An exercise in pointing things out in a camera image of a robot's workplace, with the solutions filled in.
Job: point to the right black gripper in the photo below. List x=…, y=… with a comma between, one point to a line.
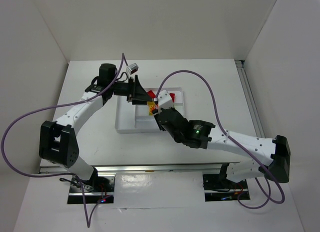
x=161, y=116

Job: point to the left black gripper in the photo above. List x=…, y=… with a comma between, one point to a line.
x=132, y=88

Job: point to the yellow lego brick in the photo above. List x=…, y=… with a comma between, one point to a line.
x=151, y=106

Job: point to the red lego brick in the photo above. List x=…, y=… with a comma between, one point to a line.
x=151, y=94
x=172, y=95

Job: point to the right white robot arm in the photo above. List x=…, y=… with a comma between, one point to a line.
x=268, y=158

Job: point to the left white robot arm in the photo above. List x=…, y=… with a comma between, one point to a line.
x=58, y=142

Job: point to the white compartment tray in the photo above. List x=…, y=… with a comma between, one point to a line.
x=136, y=118

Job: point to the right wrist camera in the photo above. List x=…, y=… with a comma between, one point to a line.
x=164, y=100

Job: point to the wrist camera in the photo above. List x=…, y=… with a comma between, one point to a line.
x=164, y=100
x=132, y=68

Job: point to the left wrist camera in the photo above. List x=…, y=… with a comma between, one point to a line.
x=132, y=68

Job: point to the aluminium front rail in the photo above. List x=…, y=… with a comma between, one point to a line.
x=159, y=167

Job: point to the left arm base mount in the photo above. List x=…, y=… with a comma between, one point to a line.
x=105, y=191

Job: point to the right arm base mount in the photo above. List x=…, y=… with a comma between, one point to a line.
x=218, y=188

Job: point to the aluminium side rail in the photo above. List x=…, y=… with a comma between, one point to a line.
x=249, y=98

